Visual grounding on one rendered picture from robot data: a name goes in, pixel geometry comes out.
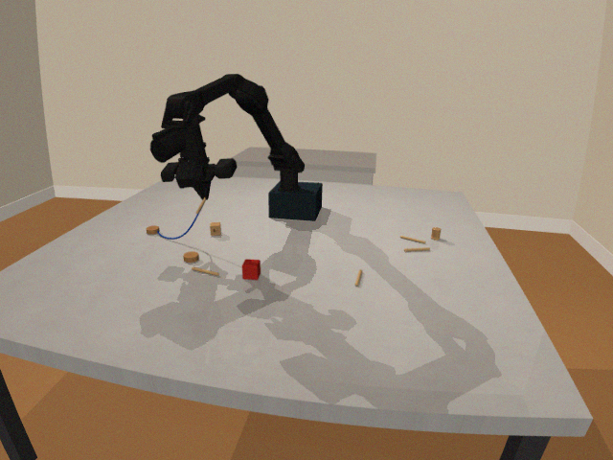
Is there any brown wooden disc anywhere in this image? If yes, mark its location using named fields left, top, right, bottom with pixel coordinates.
left=184, top=251, right=199, bottom=263

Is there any red cube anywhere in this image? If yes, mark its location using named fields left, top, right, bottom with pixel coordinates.
left=242, top=260, right=261, bottom=281

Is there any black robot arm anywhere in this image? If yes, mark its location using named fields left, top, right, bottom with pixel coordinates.
left=149, top=74, right=305, bottom=192

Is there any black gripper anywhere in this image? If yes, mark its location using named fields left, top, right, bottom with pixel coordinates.
left=161, top=141, right=237, bottom=200

